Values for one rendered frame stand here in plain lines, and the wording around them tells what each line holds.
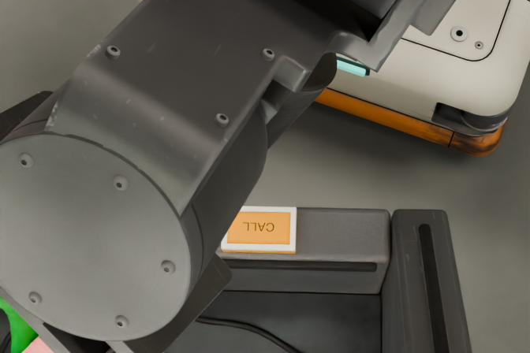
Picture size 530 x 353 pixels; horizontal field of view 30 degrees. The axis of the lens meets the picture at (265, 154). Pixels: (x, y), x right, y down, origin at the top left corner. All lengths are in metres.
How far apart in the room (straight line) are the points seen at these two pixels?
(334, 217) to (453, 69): 0.80
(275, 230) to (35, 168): 0.45
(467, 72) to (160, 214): 1.25
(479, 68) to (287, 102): 1.18
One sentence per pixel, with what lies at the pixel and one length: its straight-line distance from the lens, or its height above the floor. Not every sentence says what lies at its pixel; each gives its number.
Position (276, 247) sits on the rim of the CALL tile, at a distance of 0.66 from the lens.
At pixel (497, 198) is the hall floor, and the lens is 1.69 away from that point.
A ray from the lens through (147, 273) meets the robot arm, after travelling 0.23.
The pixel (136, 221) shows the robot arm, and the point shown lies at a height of 1.40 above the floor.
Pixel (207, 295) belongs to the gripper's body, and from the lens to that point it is 0.36.
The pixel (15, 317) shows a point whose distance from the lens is 0.40.
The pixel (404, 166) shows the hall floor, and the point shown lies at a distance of 1.69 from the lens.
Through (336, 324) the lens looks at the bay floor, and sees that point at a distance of 0.79.
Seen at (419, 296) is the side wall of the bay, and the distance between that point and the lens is 0.60.
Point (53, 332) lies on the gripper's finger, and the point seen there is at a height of 1.28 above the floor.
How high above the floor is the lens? 1.61
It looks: 72 degrees down
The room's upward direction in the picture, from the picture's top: 10 degrees counter-clockwise
